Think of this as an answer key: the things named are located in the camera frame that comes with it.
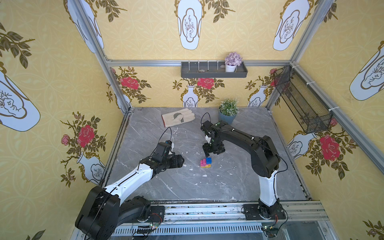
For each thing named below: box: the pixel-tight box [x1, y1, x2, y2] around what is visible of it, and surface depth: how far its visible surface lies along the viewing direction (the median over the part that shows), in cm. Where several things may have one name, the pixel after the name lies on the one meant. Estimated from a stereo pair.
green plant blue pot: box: [218, 98, 240, 125], surface depth 105 cm
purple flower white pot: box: [225, 52, 243, 73], surface depth 85 cm
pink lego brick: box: [200, 158, 206, 167], surface depth 89 cm
